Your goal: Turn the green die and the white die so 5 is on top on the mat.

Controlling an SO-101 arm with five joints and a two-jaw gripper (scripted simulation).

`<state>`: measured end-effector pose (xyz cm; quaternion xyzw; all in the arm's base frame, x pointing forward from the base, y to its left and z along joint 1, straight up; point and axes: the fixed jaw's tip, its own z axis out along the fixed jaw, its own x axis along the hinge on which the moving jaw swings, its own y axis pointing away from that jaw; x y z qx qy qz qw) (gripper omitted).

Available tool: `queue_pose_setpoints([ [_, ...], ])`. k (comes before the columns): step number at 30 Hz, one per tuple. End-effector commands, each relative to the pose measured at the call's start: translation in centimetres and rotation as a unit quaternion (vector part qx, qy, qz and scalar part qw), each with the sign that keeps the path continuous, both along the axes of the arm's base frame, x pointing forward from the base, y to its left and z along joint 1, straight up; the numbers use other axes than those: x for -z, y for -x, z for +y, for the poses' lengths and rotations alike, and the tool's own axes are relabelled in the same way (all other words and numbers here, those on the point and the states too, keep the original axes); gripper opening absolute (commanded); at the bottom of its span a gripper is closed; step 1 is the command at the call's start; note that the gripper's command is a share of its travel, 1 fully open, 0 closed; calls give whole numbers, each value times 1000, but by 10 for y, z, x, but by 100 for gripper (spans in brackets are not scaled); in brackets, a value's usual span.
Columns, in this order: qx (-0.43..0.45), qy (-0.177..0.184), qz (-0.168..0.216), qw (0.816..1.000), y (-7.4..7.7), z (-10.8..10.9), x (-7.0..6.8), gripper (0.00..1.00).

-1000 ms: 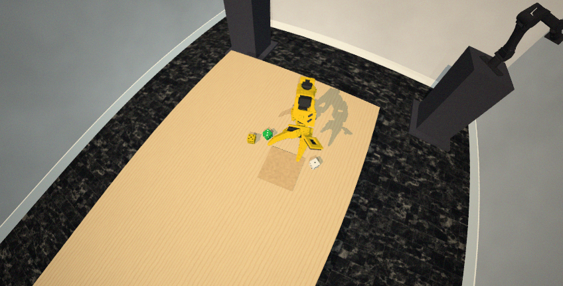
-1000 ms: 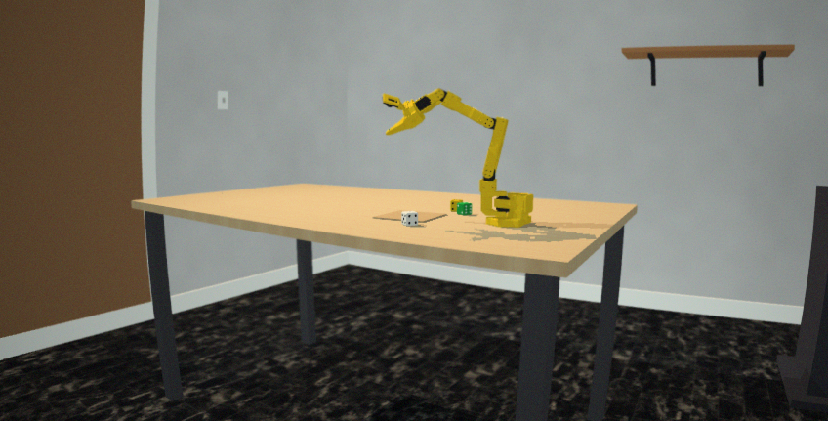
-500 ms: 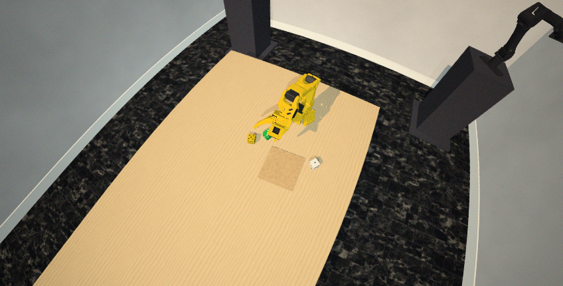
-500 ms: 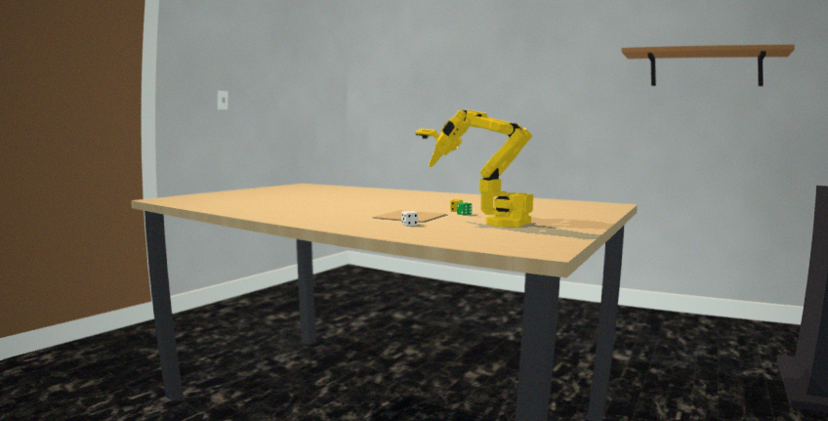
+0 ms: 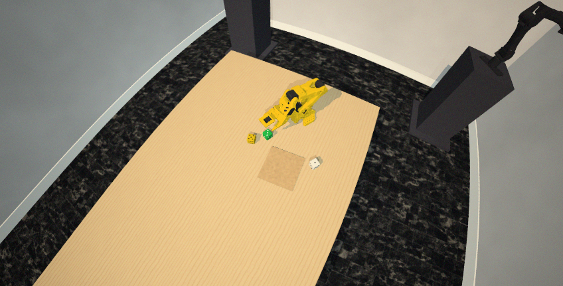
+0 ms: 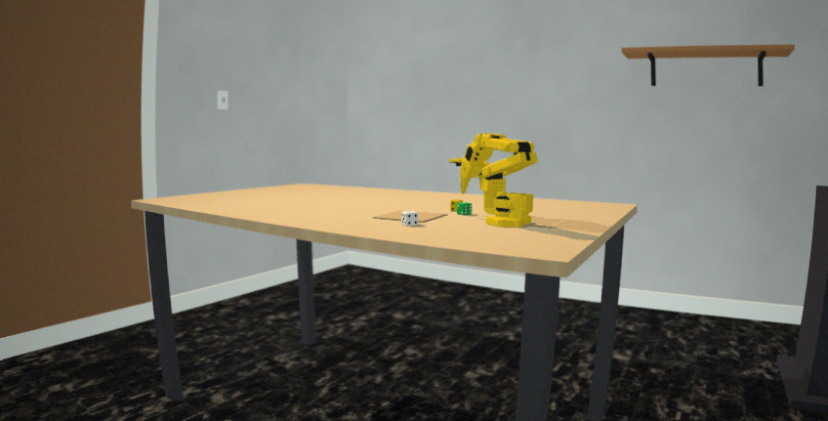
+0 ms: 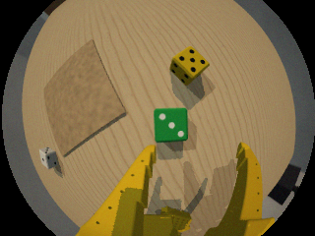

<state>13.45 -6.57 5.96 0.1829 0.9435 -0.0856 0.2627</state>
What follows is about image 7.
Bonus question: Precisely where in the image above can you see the yellow die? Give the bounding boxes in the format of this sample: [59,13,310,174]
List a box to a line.
[169,46,210,86]

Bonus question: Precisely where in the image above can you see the green die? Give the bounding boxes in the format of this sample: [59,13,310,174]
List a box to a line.
[154,108,188,143]

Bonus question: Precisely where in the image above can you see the brown textured mat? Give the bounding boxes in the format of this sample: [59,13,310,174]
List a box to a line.
[43,39,126,156]

